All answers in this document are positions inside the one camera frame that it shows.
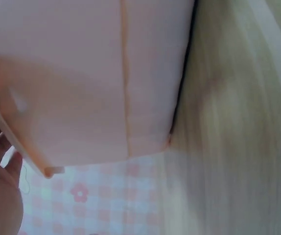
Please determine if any pale pink plastic box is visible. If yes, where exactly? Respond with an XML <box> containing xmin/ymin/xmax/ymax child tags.
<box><xmin>0</xmin><ymin>0</ymin><xmax>198</xmax><ymax>179</ymax></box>

